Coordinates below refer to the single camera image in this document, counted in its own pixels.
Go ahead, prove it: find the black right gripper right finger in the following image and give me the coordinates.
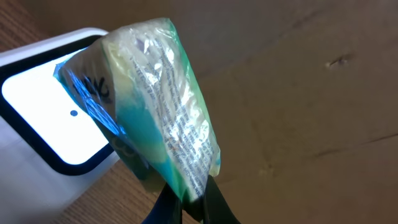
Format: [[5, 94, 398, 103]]
[[203, 175, 241, 224]]

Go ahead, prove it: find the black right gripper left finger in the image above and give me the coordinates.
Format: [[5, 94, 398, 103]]
[[142, 184, 182, 224]]

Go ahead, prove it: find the teal candy packet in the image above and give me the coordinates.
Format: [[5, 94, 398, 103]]
[[54, 18, 221, 202]]

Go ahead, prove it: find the white barcode scanner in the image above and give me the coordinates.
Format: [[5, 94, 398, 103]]
[[1, 27, 118, 223]]

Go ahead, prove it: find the cardboard back panel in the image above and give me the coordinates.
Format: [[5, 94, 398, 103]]
[[24, 0, 397, 223]]

